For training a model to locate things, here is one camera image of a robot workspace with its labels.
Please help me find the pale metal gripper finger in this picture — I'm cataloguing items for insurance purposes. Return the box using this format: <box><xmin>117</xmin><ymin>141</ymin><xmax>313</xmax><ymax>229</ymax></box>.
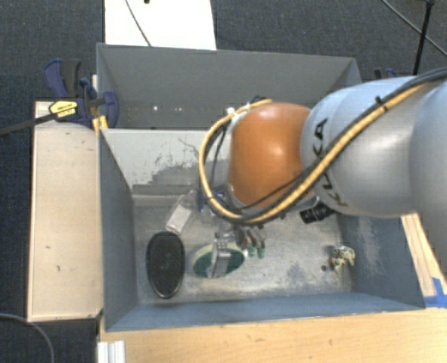
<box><xmin>206</xmin><ymin>251</ymin><xmax>232</xmax><ymax>279</ymax></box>
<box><xmin>212</xmin><ymin>239</ymin><xmax>228</xmax><ymax>268</ymax></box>

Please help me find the green and white round disc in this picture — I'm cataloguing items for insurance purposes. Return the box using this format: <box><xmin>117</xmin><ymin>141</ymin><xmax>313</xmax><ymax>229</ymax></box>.
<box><xmin>191</xmin><ymin>243</ymin><xmax>247</xmax><ymax>279</ymax></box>

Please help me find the clear plastic bottle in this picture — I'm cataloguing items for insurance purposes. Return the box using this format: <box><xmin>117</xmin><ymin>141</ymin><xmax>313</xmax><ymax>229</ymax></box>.
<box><xmin>164</xmin><ymin>192</ymin><xmax>198</xmax><ymax>234</ymax></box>

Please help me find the black oval case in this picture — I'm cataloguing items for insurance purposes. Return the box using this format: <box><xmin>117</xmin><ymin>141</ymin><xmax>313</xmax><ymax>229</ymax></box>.
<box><xmin>144</xmin><ymin>231</ymin><xmax>187</xmax><ymax>300</ymax></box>

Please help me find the grey metal bin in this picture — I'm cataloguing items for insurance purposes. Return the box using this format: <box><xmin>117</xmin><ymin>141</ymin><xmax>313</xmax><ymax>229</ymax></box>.
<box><xmin>95</xmin><ymin>42</ymin><xmax>427</xmax><ymax>333</ymax></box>

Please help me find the pale wood board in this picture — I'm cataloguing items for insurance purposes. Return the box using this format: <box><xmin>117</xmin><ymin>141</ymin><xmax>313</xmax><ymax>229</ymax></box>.
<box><xmin>26</xmin><ymin>100</ymin><xmax>104</xmax><ymax>323</ymax></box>

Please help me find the black cylinder on white bracket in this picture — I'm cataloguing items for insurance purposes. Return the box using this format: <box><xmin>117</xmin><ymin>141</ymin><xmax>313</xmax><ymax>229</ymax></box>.
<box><xmin>299</xmin><ymin>197</ymin><xmax>336</xmax><ymax>225</ymax></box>

